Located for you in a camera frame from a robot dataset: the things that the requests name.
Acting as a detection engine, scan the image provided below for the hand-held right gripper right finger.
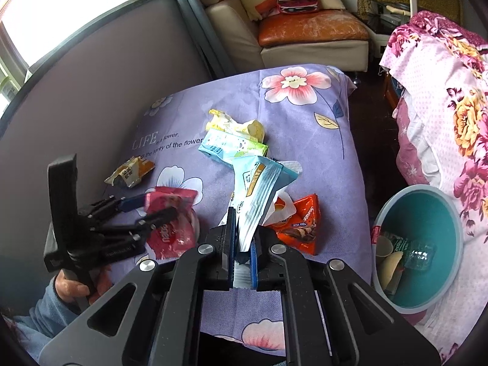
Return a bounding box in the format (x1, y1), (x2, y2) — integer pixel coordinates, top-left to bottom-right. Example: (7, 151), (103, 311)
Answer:
(249, 227), (443, 366)

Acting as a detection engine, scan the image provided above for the orange seat cushion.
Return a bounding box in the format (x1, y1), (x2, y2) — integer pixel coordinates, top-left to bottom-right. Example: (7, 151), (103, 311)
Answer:
(257, 9), (370, 48)

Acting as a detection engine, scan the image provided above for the dark side table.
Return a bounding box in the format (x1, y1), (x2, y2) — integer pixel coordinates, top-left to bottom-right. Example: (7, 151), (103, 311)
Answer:
(358, 2), (410, 59)

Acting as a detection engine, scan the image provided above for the pink floral bedspread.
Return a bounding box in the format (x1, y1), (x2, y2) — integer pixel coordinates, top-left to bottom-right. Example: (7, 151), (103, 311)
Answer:
(379, 11), (488, 364)

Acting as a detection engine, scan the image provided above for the light blue drink carton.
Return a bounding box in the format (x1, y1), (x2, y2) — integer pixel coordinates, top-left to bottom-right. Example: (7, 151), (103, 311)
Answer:
(198, 129), (269, 161)

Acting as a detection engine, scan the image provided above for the window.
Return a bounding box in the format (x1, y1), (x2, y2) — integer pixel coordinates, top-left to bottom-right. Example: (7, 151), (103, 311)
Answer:
(0, 0), (170, 103)

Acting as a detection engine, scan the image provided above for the yellow and brown wrapper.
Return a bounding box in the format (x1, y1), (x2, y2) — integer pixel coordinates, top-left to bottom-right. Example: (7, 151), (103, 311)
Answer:
(105, 156), (156, 188)

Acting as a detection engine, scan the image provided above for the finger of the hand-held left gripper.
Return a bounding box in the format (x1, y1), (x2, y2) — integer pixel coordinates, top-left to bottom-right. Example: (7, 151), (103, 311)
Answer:
(78, 194), (149, 220)
(89, 206), (179, 246)

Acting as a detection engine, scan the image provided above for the tan curved wrapper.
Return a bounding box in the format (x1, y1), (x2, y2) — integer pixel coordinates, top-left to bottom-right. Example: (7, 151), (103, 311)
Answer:
(381, 252), (405, 291)

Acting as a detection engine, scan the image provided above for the white and blue packet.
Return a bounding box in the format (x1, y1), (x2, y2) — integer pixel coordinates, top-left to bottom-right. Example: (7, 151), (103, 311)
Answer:
(219, 156), (300, 290)

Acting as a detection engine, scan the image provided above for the blue curtain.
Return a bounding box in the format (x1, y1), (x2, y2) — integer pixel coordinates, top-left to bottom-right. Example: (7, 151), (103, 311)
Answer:
(168, 0), (233, 81)

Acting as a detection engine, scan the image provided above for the clear plastic bottle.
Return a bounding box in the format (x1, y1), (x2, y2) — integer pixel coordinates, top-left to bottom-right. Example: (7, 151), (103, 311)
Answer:
(394, 238), (437, 271)

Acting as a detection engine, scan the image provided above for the red and pink packet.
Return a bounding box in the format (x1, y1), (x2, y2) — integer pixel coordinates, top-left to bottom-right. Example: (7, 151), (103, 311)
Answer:
(144, 187), (201, 260)

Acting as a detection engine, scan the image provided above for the orange snack packet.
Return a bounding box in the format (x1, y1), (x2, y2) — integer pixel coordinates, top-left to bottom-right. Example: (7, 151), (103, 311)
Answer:
(267, 194), (320, 256)

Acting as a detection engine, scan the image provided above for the purple floral blanket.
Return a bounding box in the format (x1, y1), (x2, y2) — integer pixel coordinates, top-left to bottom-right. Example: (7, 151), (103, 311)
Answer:
(76, 65), (373, 351)

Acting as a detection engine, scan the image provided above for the cream leather sofa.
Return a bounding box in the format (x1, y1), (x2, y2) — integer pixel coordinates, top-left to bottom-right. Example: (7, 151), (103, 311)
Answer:
(192, 0), (370, 79)

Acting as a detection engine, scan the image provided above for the person's left hand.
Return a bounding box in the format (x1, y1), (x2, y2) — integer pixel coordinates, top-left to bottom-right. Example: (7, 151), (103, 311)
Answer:
(53, 265), (115, 306)

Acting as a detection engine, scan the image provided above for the teal plastic bin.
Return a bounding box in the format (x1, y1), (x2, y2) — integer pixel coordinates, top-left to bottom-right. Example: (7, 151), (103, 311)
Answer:
(371, 184), (465, 315)

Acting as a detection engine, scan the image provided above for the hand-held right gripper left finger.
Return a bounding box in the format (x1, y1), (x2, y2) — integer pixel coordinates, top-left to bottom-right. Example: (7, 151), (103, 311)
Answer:
(38, 206), (237, 366)

